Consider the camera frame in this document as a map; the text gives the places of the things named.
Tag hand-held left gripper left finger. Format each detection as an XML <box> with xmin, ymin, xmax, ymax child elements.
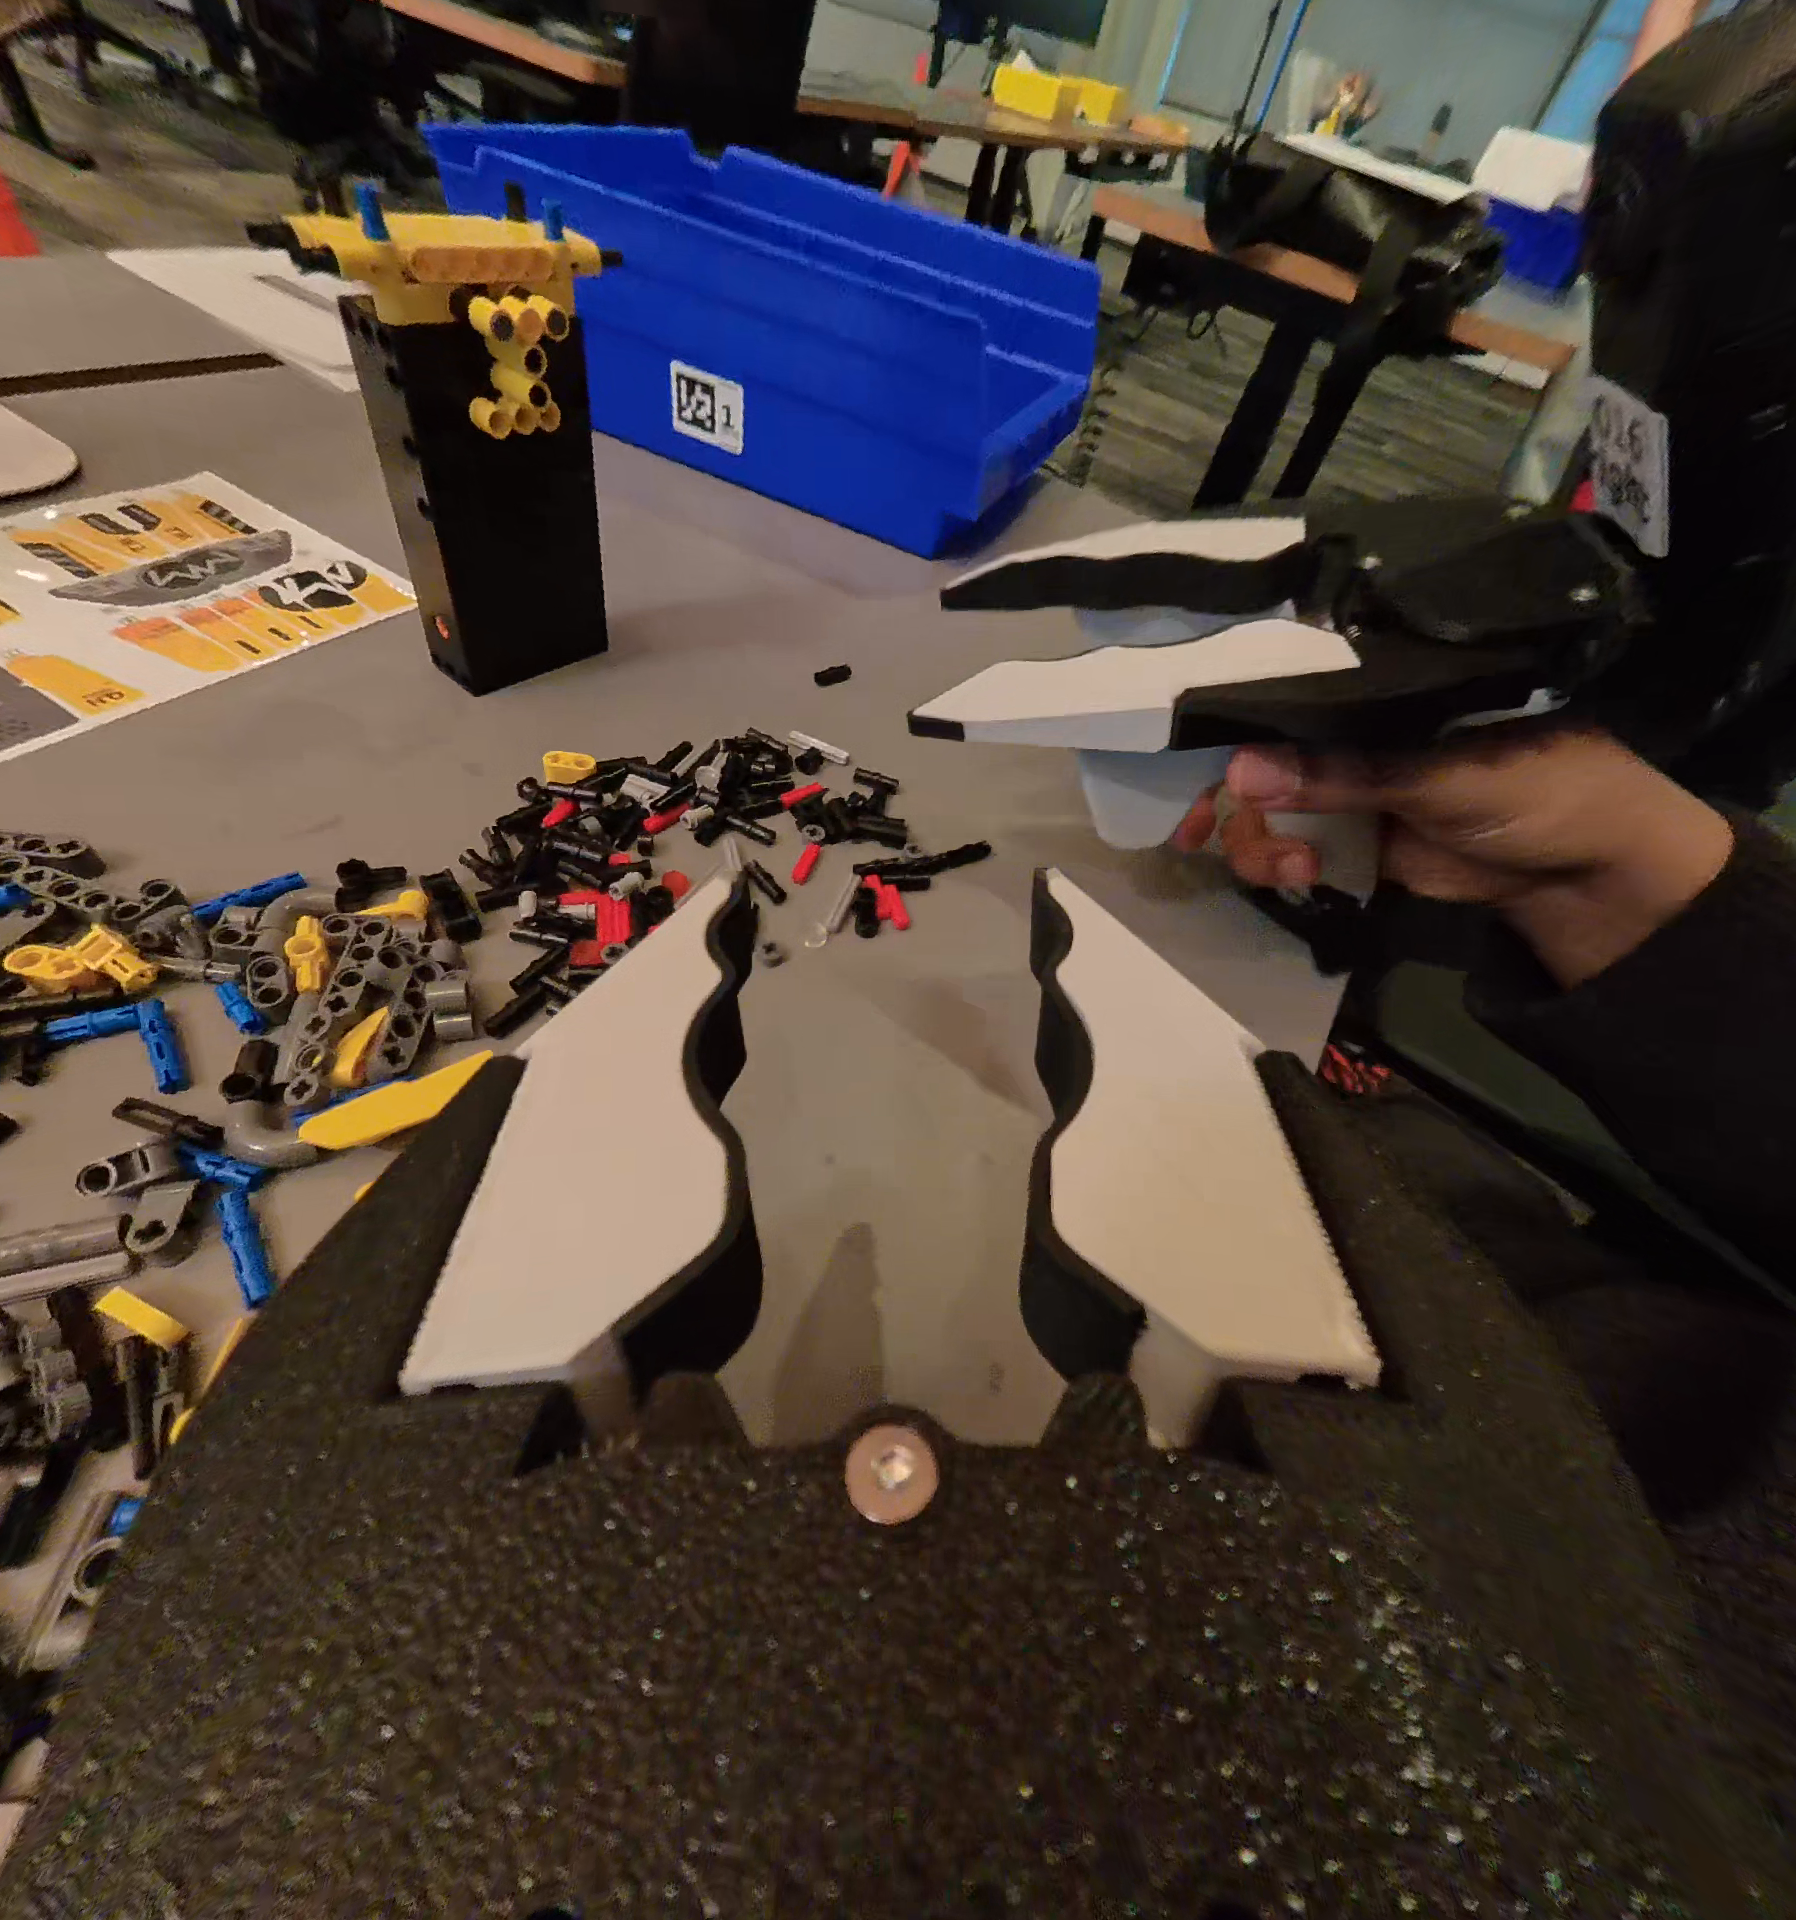
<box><xmin>397</xmin><ymin>871</ymin><xmax>769</xmax><ymax>1431</ymax></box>

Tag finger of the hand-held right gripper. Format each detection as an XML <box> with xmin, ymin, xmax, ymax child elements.
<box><xmin>939</xmin><ymin>515</ymin><xmax>1362</xmax><ymax>619</ymax></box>
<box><xmin>907</xmin><ymin>614</ymin><xmax>1367</xmax><ymax>757</ymax></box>

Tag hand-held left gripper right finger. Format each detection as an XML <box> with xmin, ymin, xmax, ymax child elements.
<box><xmin>1019</xmin><ymin>866</ymin><xmax>1384</xmax><ymax>1453</ymax></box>

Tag person's right forearm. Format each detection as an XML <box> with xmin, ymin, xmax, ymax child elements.
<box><xmin>1370</xmin><ymin>811</ymin><xmax>1796</xmax><ymax>1308</ymax></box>

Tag person's right hand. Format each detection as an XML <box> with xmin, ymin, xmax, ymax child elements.
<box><xmin>1172</xmin><ymin>735</ymin><xmax>1737</xmax><ymax>992</ymax></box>

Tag wooden side table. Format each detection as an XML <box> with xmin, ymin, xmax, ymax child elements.
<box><xmin>1091</xmin><ymin>182</ymin><xmax>1578</xmax><ymax>517</ymax></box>

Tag pile of grey blue parts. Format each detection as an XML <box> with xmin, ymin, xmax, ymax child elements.
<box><xmin>0</xmin><ymin>825</ymin><xmax>498</xmax><ymax>1668</ymax></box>

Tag pile of black red pins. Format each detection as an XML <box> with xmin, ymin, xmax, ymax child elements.
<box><xmin>463</xmin><ymin>726</ymin><xmax>999</xmax><ymax>1041</ymax></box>

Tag black bag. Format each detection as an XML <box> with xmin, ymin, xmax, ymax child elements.
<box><xmin>1205</xmin><ymin>133</ymin><xmax>1510</xmax><ymax>311</ymax></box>

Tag blue plastic bin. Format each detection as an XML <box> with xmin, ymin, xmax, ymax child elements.
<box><xmin>420</xmin><ymin>122</ymin><xmax>1105</xmax><ymax>565</ymax></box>

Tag yellow storage bin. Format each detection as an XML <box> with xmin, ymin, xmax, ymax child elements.
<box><xmin>990</xmin><ymin>60</ymin><xmax>1128</xmax><ymax>127</ymax></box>

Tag black yellow brick model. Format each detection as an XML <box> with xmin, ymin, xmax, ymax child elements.
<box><xmin>244</xmin><ymin>180</ymin><xmax>626</xmax><ymax>700</ymax></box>

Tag yellow grey sticker sheet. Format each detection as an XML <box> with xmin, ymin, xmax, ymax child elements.
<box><xmin>0</xmin><ymin>472</ymin><xmax>420</xmax><ymax>790</ymax></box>

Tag white printed paper sheet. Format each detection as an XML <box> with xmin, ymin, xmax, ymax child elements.
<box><xmin>106</xmin><ymin>245</ymin><xmax>371</xmax><ymax>396</ymax></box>

